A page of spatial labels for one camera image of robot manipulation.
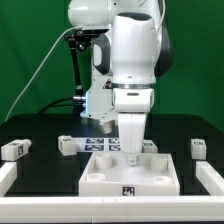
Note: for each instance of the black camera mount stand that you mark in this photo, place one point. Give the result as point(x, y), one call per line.
point(78, 42)

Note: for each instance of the white U-shaped fence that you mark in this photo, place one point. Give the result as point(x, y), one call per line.
point(113, 209)

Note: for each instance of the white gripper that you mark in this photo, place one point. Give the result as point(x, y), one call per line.
point(131, 133)

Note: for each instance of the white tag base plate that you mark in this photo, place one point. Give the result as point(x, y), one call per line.
point(92, 144)

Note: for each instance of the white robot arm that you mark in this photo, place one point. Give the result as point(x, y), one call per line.
point(130, 48)

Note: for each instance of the grey fixed camera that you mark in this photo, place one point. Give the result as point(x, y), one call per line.
point(95, 30)

